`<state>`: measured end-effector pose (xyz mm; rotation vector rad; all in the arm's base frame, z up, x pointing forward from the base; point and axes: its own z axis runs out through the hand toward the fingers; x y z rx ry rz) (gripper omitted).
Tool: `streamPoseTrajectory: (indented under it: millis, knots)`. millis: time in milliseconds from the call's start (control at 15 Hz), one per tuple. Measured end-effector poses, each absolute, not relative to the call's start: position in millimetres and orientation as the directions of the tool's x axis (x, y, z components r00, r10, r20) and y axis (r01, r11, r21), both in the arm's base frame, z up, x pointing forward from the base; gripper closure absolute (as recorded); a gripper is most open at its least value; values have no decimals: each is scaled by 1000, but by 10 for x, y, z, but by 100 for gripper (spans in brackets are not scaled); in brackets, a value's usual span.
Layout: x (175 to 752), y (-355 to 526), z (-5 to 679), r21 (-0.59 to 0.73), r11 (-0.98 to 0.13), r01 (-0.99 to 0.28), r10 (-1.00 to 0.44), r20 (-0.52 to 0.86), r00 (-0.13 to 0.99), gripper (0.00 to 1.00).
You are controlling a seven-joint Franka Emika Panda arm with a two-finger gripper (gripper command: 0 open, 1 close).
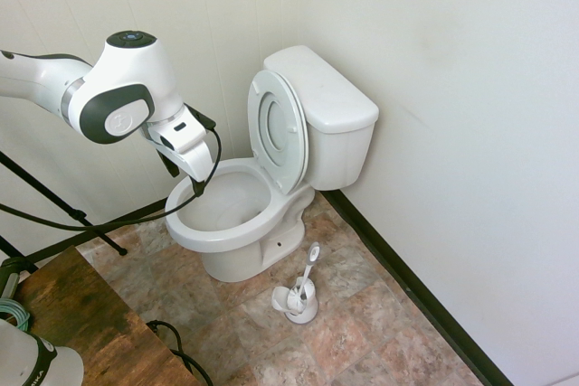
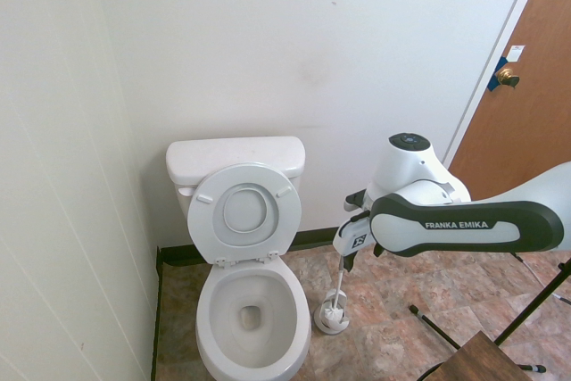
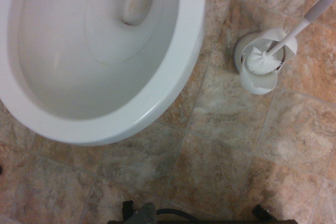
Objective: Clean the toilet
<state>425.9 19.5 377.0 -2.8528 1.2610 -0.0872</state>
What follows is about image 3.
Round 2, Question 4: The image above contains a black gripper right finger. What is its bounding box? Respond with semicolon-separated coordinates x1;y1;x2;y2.
251;205;271;221

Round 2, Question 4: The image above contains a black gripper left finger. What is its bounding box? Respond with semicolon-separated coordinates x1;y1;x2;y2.
122;200;137;221

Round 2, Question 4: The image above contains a white toilet brush grey handle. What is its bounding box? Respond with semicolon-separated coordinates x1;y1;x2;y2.
246;0;336;76

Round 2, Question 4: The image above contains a white toilet brush holder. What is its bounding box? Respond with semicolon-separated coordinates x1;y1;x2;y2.
234;27;299;95

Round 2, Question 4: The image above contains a white toilet bowl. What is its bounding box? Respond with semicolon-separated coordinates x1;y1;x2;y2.
0;0;206;146

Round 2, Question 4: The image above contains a black cable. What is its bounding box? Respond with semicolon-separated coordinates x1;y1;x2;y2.
154;208;192;221

